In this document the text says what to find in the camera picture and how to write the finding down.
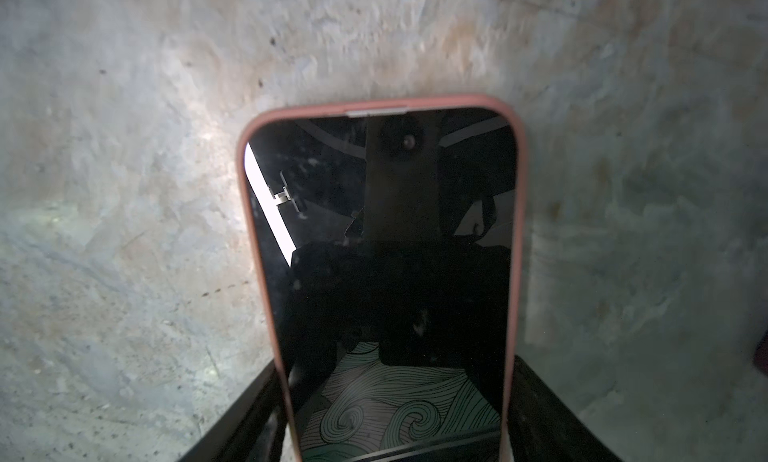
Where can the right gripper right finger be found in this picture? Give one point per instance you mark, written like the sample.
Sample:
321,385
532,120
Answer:
542,428

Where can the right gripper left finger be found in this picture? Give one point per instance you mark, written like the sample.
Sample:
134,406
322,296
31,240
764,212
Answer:
252,429

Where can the black phone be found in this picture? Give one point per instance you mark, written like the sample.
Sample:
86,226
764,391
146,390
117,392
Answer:
390,270

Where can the pink phone case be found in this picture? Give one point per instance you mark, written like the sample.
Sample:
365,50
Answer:
521,234

